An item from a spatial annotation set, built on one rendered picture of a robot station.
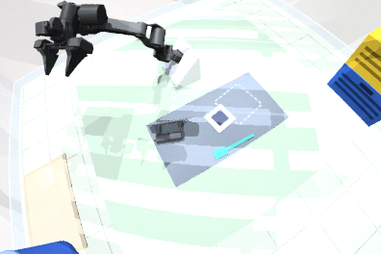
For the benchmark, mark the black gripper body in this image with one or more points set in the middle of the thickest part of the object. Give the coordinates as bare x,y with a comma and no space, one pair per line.
70,41

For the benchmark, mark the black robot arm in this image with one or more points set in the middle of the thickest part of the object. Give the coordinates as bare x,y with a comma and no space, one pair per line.
92,19

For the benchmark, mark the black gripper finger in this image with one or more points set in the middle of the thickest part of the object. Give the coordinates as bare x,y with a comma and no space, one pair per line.
74,57
49,60

